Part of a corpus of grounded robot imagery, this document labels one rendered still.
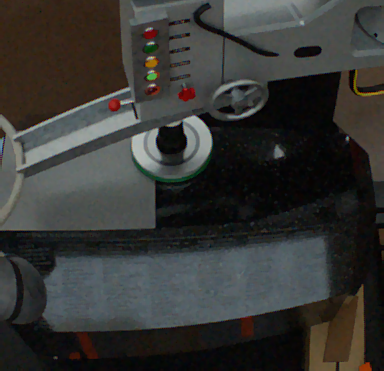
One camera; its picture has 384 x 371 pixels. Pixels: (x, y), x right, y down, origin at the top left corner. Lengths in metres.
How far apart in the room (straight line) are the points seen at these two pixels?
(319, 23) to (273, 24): 0.12
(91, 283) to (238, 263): 0.41
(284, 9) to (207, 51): 0.23
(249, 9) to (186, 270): 0.76
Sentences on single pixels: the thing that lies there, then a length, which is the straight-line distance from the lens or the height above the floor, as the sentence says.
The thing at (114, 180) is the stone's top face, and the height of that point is 0.87.
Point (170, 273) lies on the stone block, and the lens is 1.98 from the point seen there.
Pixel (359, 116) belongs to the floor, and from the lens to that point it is 3.32.
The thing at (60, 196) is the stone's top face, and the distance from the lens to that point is 2.01.
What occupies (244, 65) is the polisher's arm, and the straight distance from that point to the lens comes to 1.69.
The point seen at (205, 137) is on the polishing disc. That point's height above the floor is 0.90.
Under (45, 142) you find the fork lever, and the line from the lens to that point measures 1.93.
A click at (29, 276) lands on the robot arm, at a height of 1.61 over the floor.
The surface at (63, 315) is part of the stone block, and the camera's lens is 2.07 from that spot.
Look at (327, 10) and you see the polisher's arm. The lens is 1.62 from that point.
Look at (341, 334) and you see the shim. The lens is 2.56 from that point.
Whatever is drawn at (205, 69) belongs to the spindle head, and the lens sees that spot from 1.64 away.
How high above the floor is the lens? 2.59
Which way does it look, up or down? 59 degrees down
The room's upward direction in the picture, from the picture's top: straight up
